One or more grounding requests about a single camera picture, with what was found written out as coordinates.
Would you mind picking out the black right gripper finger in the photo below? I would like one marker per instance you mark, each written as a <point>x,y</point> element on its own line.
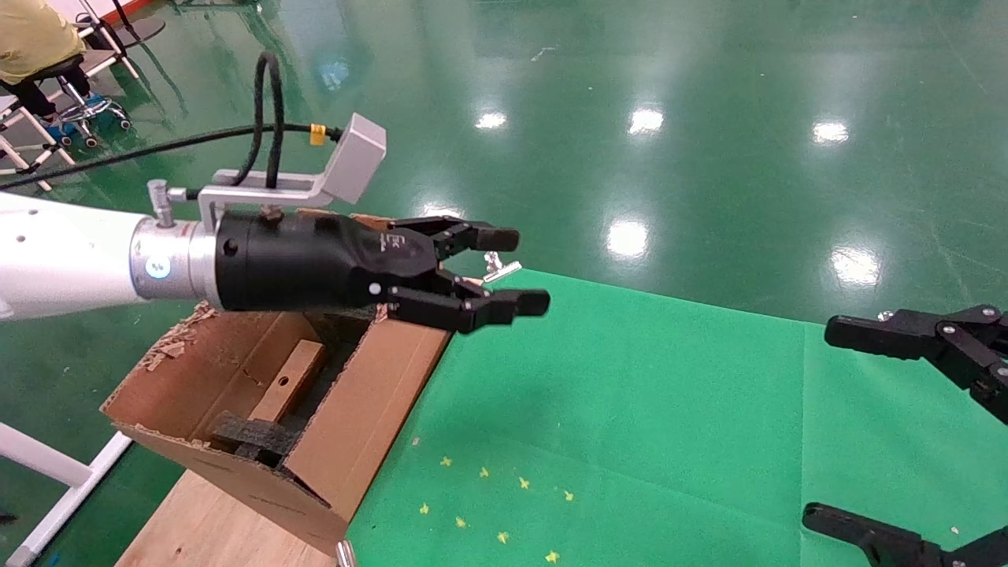
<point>906,340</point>
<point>894,547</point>

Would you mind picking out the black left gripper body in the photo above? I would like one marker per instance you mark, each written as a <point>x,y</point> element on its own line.
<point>299,260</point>

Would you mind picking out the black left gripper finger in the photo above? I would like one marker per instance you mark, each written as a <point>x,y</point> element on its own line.
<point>480,239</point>
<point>488,307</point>

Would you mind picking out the small taped cardboard box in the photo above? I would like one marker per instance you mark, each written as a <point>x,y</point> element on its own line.
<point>291,378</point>

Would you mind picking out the large open cardboard carton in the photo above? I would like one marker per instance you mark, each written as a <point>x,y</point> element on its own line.
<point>370,409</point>

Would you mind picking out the black foam block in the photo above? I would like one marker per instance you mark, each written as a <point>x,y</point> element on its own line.
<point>252,437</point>

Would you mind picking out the green table cloth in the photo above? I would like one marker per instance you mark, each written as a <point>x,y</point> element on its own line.
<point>709,433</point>

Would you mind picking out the blue wheeled stool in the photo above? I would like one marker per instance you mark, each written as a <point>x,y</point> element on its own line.
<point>87,110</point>

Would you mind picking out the black stand round base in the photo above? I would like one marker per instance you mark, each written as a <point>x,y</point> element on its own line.
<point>138,31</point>

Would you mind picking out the person in yellow shirt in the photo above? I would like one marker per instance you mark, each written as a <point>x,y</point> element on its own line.
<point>31,35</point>

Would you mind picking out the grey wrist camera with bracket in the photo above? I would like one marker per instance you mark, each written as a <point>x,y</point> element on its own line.
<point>358,157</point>

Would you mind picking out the white table leg frame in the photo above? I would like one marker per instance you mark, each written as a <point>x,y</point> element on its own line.
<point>39,457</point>

